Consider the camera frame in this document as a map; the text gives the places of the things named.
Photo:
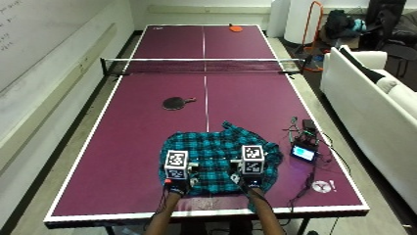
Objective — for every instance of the white sofa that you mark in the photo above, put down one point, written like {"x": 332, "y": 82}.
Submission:
{"x": 373, "y": 114}

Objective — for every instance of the white marker cube on right glove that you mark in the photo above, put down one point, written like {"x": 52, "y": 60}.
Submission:
{"x": 253, "y": 159}

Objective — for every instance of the white cylindrical column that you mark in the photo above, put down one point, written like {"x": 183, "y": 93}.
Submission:
{"x": 300, "y": 21}

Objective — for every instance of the whiteboard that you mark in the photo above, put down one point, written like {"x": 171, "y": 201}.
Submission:
{"x": 39, "y": 36}

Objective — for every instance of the black bag pile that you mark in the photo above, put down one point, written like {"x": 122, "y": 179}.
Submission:
{"x": 347, "y": 24}

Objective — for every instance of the person's left hand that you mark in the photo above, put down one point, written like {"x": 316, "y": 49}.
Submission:
{"x": 180, "y": 182}

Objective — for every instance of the orange metal frame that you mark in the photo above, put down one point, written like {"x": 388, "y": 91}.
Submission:
{"x": 313, "y": 36}

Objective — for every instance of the orange table tennis paddle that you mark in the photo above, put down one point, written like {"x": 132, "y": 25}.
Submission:
{"x": 236, "y": 28}

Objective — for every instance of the black table tennis paddle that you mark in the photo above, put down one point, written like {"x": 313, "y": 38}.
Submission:
{"x": 176, "y": 103}

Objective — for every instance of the white marker cube on glove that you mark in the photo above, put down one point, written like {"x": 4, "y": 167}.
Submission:
{"x": 253, "y": 159}
{"x": 176, "y": 164}

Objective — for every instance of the white marker cube on left glove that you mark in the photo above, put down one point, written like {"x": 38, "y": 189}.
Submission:
{"x": 176, "y": 164}

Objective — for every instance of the person's right hand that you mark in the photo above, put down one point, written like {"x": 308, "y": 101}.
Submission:
{"x": 248, "y": 181}

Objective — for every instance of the small device with lit screen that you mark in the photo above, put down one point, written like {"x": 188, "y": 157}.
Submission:
{"x": 304, "y": 151}

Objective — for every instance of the teal plaid shirt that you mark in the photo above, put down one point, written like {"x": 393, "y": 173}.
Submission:
{"x": 215, "y": 150}

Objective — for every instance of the table tennis net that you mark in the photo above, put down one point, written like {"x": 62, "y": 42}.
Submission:
{"x": 204, "y": 65}

